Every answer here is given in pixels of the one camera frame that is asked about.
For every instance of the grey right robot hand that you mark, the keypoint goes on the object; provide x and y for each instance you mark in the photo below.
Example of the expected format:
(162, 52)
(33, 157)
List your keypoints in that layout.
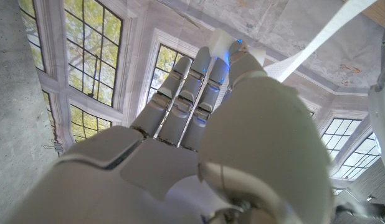
(180, 174)

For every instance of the white bandage strip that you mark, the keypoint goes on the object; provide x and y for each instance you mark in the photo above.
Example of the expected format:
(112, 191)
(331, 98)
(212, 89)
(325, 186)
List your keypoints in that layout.
(323, 32)

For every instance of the black binder clip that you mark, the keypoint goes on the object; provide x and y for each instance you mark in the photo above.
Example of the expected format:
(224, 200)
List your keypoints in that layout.
(55, 146)

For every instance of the printed window backdrop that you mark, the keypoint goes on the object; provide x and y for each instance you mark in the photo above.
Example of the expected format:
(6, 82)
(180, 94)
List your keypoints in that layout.
(102, 62)

